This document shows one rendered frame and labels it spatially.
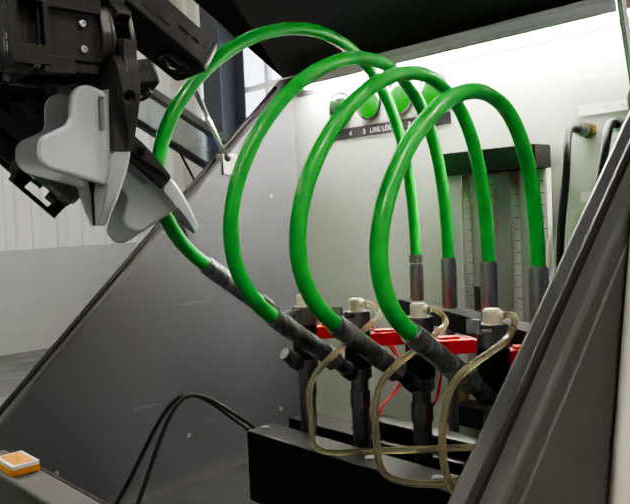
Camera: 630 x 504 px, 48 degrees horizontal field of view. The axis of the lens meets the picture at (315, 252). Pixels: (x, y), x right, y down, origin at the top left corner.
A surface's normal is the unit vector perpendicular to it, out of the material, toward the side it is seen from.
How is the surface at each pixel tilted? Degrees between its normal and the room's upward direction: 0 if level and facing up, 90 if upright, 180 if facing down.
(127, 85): 94
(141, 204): 76
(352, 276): 90
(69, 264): 90
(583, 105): 90
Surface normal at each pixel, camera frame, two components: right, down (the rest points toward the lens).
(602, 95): -0.72, 0.07
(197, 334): 0.69, 0.00
